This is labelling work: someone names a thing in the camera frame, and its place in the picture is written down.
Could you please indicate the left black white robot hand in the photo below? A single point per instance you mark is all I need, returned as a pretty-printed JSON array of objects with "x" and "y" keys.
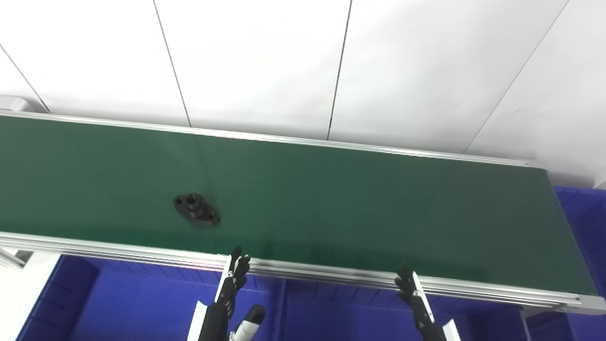
[{"x": 215, "y": 319}]

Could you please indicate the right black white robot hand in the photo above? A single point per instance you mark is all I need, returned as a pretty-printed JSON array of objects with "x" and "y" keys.
[{"x": 421, "y": 312}]

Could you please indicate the black flange part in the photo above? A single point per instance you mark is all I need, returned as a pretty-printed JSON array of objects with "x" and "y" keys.
[{"x": 196, "y": 209}]

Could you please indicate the blue plastic bin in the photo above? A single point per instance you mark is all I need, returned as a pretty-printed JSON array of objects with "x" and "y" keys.
[
  {"x": 128, "y": 308},
  {"x": 582, "y": 222},
  {"x": 341, "y": 317}
]

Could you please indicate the green conveyor belt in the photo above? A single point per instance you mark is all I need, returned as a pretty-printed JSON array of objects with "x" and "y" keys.
[
  {"x": 331, "y": 203},
  {"x": 142, "y": 252}
]

